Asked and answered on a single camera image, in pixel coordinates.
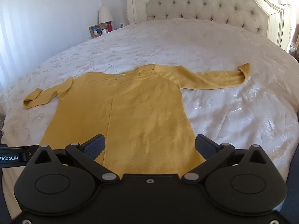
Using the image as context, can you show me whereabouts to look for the white bedspread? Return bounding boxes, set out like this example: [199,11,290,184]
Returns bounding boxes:
[0,17,299,218]

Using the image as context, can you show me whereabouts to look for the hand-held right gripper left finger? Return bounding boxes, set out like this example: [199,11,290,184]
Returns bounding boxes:
[35,134,117,183]

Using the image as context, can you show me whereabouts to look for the white table lamp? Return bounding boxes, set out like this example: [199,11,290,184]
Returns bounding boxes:
[98,7,114,25]

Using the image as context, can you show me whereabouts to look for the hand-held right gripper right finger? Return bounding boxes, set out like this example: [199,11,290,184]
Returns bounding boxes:
[182,134,265,183]

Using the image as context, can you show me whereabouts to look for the cream tufted headboard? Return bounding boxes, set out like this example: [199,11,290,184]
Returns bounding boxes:
[124,0,292,52]

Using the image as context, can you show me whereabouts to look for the yellow knit sweater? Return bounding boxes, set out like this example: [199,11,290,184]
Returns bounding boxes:
[22,63,251,175]

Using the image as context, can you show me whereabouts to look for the wooden photo frame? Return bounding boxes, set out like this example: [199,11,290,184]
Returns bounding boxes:
[89,24,102,38]

